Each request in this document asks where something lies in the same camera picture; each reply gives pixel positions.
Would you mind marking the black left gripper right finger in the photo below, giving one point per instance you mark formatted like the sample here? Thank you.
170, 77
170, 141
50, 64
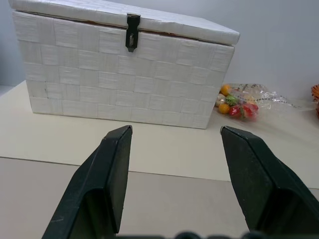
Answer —
264, 179

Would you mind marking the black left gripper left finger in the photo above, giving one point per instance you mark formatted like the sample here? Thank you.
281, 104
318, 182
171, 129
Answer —
99, 179

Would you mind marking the clear bag of toy fruit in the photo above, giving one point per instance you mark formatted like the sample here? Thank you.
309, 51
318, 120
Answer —
245, 102

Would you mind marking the white woven storage box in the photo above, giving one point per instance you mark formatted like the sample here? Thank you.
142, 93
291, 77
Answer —
124, 67

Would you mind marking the dark metal box latch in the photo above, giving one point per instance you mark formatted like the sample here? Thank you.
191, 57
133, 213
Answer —
132, 32

